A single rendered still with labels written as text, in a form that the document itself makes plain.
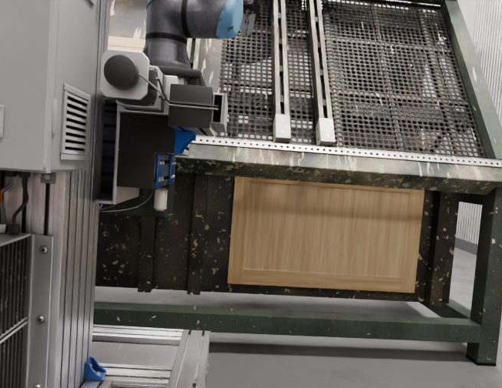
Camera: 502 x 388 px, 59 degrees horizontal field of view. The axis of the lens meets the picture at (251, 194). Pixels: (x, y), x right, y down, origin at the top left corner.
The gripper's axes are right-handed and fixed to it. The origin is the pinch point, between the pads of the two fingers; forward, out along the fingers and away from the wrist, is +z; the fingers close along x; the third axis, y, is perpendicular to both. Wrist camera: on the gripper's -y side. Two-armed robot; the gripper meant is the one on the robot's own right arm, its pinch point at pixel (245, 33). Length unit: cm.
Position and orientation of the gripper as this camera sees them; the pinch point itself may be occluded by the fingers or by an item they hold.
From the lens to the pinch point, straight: 185.6
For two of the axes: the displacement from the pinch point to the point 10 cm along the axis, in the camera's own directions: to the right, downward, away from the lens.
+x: -10.0, -0.7, -0.4
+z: -0.9, 8.5, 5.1
